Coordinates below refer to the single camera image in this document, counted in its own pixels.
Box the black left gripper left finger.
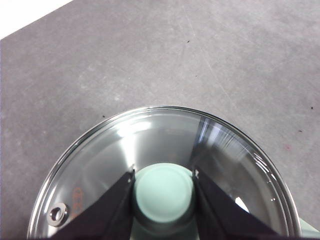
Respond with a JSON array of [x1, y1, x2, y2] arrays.
[[51, 169, 136, 240]]

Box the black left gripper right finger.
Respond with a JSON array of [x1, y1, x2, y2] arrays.
[[193, 169, 287, 240]]

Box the glass lid with green knob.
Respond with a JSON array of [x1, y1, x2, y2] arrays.
[[26, 105, 301, 240]]

